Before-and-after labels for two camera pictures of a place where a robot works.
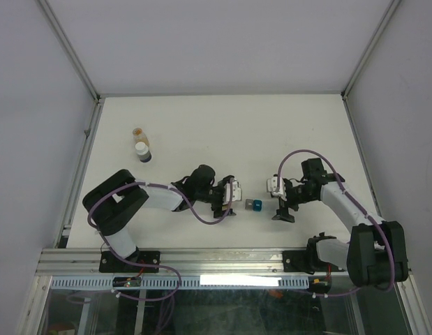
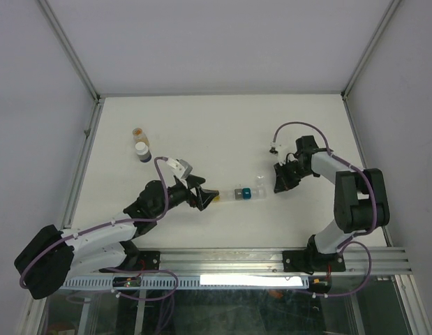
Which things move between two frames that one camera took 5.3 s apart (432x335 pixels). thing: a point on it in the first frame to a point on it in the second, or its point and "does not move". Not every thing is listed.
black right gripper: x=282 y=213 to x=282 y=183
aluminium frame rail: x=174 y=263 does not move
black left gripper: x=218 y=211 to x=203 y=196
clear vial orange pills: x=139 y=136 does not move
